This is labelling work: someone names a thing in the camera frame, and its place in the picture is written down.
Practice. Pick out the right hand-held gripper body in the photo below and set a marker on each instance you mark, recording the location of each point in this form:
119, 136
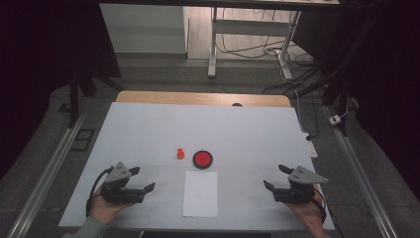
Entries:
298, 190

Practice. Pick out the wooden table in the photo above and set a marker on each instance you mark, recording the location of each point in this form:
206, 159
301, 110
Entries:
185, 98

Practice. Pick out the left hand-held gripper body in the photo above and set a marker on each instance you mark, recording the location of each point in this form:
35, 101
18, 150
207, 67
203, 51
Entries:
120, 193

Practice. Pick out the white paper sheet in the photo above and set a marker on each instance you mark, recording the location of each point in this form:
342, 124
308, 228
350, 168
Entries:
200, 195

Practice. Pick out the white desk frame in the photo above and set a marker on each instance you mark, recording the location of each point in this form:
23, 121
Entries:
251, 27

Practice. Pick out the white cabinet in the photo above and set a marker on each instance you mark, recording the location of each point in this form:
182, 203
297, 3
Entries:
145, 29

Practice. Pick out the aluminium rail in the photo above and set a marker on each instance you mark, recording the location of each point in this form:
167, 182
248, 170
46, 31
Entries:
49, 172
360, 175

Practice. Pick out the small red stamp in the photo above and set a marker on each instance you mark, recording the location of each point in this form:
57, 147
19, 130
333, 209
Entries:
180, 153

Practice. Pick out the white power strip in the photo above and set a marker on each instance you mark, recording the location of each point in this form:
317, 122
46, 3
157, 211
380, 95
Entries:
311, 147

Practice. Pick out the person's right hand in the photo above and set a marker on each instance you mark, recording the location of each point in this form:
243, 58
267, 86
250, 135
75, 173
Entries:
308, 213

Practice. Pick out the black metal stand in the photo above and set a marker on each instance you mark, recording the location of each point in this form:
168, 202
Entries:
333, 92
74, 99

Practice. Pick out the round red ink pad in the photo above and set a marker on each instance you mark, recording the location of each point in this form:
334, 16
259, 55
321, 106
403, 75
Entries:
202, 159

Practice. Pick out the small white adapter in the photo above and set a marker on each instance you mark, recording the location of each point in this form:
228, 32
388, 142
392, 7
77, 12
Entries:
335, 119

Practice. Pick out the large white table mat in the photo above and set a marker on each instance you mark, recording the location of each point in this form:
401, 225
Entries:
204, 127

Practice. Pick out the person's left hand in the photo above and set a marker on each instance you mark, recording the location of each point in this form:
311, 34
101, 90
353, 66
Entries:
105, 210

